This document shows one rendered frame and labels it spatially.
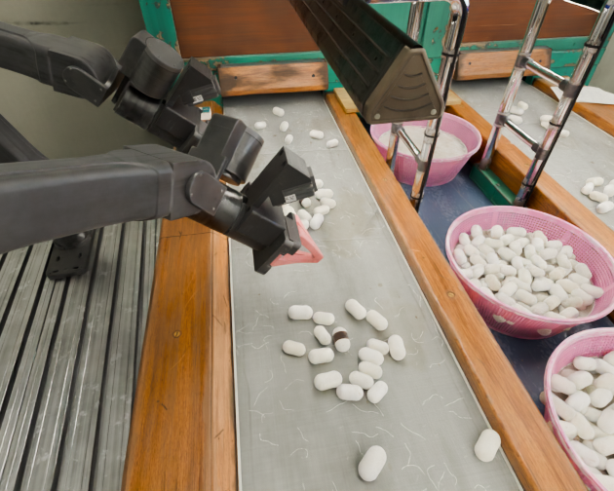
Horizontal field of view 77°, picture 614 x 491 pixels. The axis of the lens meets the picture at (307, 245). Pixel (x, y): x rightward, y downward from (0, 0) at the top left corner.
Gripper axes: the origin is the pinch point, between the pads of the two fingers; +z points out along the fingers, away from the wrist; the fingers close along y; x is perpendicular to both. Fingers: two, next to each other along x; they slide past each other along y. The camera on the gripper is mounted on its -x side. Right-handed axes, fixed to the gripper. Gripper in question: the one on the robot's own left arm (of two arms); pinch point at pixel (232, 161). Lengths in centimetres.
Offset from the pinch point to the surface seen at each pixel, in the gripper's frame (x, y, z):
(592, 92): -62, 35, 85
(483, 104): -39, 38, 63
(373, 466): -1, -50, 15
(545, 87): -55, 43, 79
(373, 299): -4.1, -26.2, 22.2
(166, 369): 13.7, -34.4, -2.3
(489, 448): -9, -50, 25
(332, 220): -2.9, -6.1, 20.7
